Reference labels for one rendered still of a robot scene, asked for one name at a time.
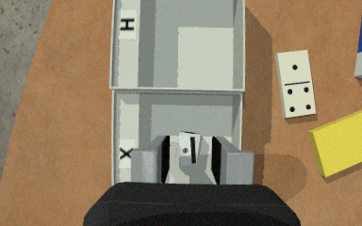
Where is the grey rack of three bins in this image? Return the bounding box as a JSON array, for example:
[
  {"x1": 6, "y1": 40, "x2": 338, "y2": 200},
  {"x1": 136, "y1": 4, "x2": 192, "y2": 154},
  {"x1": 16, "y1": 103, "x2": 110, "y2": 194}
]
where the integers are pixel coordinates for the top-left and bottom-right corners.
[{"x1": 109, "y1": 0, "x2": 245, "y2": 186}]

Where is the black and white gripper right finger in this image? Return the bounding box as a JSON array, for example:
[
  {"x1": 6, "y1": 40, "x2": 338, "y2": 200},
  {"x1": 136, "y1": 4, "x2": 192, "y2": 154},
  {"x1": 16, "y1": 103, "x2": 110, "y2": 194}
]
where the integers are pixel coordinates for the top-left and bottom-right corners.
[{"x1": 211, "y1": 137, "x2": 255, "y2": 185}]

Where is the white domino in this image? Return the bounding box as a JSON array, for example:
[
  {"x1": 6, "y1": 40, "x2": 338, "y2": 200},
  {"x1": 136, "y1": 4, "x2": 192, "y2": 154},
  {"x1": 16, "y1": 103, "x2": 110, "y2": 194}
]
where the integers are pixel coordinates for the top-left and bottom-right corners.
[{"x1": 275, "y1": 50, "x2": 316, "y2": 118}]

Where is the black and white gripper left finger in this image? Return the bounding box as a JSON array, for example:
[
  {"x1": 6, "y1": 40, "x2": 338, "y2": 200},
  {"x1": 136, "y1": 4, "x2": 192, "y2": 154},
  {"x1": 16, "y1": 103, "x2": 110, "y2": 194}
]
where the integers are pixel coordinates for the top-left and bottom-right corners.
[{"x1": 131, "y1": 136, "x2": 170, "y2": 183}]

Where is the yellow sticky note pad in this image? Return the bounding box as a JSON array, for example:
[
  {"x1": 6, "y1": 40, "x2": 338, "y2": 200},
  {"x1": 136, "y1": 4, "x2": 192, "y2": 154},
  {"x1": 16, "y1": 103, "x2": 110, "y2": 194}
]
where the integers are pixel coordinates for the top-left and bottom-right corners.
[{"x1": 308, "y1": 110, "x2": 362, "y2": 177}]

